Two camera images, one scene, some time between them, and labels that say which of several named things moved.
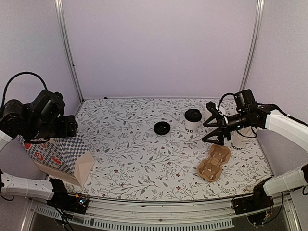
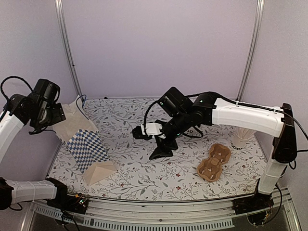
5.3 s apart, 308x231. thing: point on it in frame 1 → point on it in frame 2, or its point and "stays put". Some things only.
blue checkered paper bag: (66, 157) → (82, 138)
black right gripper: (223, 126) → (161, 149)
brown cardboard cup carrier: (210, 170) stays put
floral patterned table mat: (151, 149) stays put
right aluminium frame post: (259, 14) stays put
